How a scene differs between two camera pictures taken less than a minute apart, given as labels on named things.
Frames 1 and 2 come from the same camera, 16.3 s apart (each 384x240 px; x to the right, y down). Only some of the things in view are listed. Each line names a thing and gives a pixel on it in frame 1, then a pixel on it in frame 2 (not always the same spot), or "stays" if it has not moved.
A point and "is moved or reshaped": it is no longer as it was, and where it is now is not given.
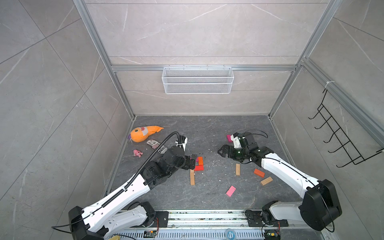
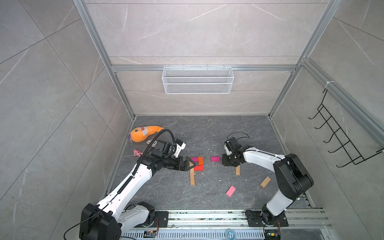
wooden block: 192,177 stays
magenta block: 229,138 is moved or reshaped
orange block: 200,160 stays
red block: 199,168 stays
